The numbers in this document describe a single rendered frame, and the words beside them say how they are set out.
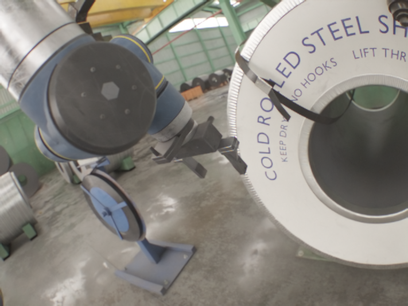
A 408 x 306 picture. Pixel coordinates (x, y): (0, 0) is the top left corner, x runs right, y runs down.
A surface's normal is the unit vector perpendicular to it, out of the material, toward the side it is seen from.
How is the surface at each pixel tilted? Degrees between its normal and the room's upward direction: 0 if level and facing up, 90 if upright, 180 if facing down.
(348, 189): 34
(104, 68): 90
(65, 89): 87
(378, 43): 90
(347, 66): 90
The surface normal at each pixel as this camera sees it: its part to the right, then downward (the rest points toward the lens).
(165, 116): 0.31, 0.42
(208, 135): 0.72, -0.14
